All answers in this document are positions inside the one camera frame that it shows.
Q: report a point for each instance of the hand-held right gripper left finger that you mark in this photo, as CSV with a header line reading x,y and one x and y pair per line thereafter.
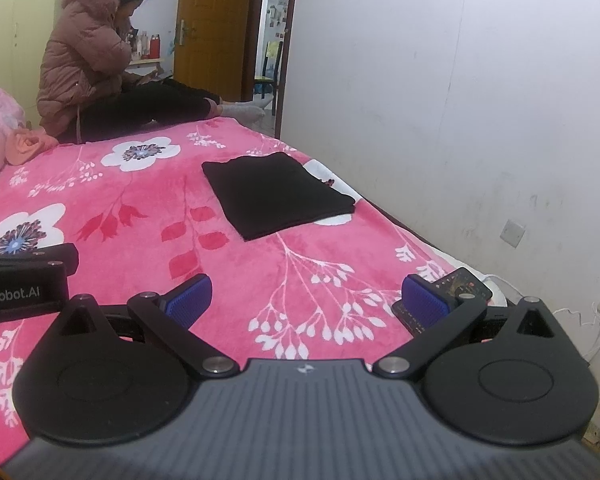
x,y
190,301

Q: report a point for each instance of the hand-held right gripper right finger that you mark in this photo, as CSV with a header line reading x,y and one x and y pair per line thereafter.
x,y
424,300

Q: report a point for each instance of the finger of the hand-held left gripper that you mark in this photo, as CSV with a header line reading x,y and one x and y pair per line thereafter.
x,y
40,256

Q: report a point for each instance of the black printed shirt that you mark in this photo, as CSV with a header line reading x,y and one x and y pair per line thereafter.
x,y
275,190

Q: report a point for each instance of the pink floral blanket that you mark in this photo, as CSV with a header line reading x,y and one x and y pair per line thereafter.
x,y
130,220

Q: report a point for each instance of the peach cloth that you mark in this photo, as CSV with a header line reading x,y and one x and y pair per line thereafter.
x,y
30,146

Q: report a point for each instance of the white shelf with items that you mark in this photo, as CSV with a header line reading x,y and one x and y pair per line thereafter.
x,y
147,52

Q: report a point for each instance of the pale yellow wardrobe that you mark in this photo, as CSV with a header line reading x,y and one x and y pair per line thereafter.
x,y
20,20

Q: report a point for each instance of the red thermos bottle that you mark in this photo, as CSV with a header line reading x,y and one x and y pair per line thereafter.
x,y
154,46

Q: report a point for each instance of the dark chair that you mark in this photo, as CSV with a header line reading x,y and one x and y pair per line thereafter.
x,y
269,72

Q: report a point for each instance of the wooden door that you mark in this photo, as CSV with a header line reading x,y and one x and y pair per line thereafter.
x,y
215,25

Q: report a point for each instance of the white wall switch plate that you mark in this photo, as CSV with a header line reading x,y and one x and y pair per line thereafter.
x,y
512,233

